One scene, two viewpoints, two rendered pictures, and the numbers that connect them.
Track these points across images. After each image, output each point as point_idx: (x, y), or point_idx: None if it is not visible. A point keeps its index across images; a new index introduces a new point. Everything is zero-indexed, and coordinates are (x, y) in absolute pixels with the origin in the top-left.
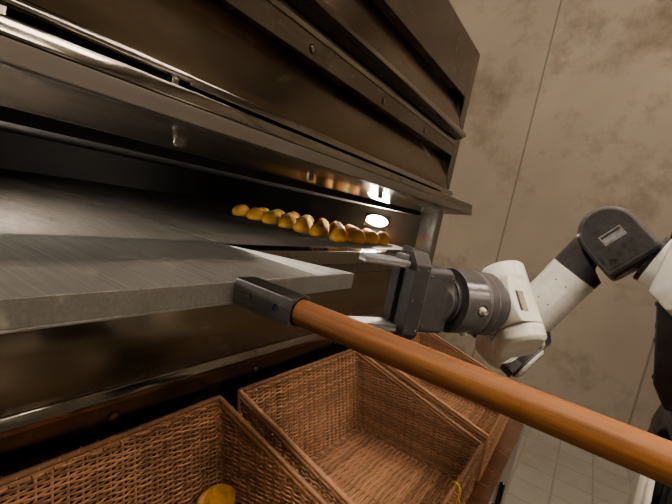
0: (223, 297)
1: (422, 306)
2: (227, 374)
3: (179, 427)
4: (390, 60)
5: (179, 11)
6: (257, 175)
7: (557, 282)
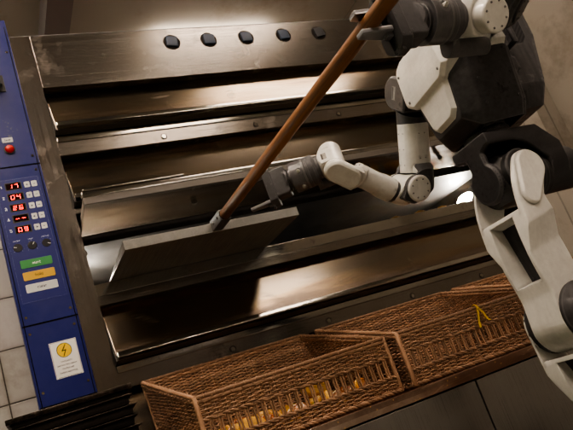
0: (207, 229)
1: (272, 185)
2: (303, 324)
3: (274, 351)
4: None
5: (176, 156)
6: (270, 207)
7: (399, 135)
